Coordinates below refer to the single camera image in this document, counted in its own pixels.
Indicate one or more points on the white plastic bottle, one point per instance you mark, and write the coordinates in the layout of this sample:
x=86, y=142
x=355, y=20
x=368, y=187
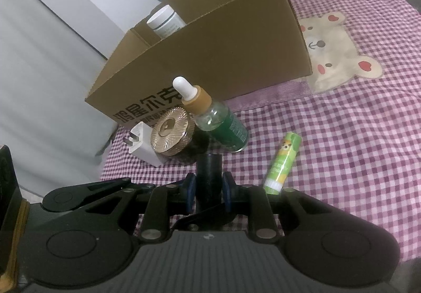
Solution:
x=166, y=21

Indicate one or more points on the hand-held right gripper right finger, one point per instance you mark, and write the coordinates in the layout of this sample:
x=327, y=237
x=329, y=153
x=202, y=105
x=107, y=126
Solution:
x=228, y=191

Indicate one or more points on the white charger plug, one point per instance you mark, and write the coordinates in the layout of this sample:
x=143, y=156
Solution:
x=143, y=145

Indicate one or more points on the gold round jar lid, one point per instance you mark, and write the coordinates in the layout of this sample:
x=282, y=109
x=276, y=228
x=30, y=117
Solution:
x=171, y=131

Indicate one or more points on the brown cardboard box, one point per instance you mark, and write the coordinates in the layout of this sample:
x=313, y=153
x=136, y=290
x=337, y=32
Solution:
x=230, y=59

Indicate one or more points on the white wall covering sheet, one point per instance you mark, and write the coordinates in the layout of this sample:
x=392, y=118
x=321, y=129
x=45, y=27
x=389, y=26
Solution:
x=49, y=66

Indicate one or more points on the green lip balm stick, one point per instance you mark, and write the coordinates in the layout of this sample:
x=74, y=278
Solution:
x=284, y=161

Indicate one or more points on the black tube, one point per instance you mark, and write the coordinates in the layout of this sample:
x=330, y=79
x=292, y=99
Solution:
x=210, y=177

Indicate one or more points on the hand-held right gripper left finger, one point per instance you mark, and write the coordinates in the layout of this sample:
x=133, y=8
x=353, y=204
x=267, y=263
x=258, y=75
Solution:
x=190, y=194

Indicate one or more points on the purple checkered tablecloth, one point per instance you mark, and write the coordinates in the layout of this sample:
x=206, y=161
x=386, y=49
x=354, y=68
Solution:
x=345, y=131

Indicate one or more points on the green dropper bottle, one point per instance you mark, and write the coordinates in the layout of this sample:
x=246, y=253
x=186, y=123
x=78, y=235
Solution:
x=223, y=128

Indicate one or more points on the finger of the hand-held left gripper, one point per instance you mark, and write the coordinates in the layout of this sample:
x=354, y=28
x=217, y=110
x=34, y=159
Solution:
x=65, y=199

